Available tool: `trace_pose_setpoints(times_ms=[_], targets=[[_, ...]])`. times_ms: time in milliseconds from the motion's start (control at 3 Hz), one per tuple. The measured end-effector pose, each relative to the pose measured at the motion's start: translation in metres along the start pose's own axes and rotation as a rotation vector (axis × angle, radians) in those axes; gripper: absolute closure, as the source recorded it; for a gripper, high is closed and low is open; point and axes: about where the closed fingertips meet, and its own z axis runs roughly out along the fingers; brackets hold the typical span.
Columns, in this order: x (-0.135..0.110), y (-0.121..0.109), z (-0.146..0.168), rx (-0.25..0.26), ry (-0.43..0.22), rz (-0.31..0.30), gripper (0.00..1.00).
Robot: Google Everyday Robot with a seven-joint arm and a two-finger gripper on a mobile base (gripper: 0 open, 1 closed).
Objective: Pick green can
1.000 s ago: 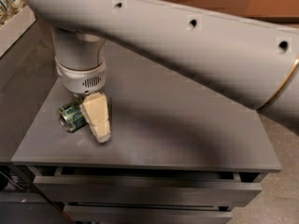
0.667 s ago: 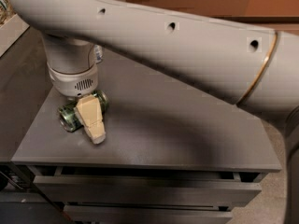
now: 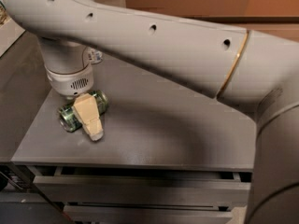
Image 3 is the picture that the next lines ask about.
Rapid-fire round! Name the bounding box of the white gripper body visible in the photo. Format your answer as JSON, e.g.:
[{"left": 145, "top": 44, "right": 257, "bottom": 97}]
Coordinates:
[{"left": 46, "top": 64, "right": 93, "bottom": 97}]

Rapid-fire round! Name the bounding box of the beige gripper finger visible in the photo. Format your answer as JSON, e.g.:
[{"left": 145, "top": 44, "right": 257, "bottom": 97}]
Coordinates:
[{"left": 72, "top": 93, "right": 104, "bottom": 141}]

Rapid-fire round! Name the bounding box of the green soda can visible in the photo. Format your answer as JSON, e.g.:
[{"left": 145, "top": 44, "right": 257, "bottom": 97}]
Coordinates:
[{"left": 58, "top": 90, "right": 109, "bottom": 133}]

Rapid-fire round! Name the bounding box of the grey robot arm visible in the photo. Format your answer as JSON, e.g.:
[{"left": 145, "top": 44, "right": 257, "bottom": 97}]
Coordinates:
[{"left": 4, "top": 0, "right": 299, "bottom": 224}]

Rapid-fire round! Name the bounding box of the clear plastic water bottle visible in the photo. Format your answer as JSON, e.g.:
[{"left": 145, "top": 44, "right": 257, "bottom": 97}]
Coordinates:
[{"left": 88, "top": 48, "right": 103, "bottom": 64}]

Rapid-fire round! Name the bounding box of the dark side counter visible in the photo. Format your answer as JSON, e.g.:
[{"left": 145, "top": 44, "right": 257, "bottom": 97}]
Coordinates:
[{"left": 0, "top": 31, "right": 64, "bottom": 224}]

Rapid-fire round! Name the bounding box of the upper grey drawer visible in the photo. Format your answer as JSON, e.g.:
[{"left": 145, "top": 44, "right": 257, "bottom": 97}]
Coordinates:
[{"left": 34, "top": 170, "right": 250, "bottom": 207}]

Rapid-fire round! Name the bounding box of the grey drawer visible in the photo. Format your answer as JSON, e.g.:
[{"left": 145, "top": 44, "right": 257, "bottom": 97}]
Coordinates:
[
  {"left": 64, "top": 205, "right": 232, "bottom": 224},
  {"left": 34, "top": 170, "right": 250, "bottom": 207}
]

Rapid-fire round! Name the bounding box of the white snack tray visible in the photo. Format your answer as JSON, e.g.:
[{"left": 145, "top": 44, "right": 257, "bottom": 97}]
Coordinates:
[{"left": 0, "top": 0, "right": 26, "bottom": 58}]

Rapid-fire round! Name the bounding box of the grey metal drawer cabinet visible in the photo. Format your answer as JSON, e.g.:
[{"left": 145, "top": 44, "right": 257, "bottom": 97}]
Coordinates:
[{"left": 13, "top": 58, "right": 255, "bottom": 214}]

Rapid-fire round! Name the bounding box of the lower grey drawer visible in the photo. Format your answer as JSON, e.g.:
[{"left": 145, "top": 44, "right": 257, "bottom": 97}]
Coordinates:
[{"left": 64, "top": 205, "right": 232, "bottom": 224}]

